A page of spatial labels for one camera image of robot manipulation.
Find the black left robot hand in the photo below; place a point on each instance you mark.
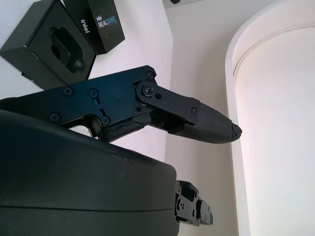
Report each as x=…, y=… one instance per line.
x=174, y=1

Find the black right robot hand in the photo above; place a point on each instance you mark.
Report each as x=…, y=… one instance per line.
x=73, y=172

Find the black RealSense box lid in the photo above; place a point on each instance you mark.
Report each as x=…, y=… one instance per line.
x=108, y=27

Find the white rounded panel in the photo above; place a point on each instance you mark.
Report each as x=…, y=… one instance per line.
x=270, y=98

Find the black camera box base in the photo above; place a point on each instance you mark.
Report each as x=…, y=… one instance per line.
x=24, y=41

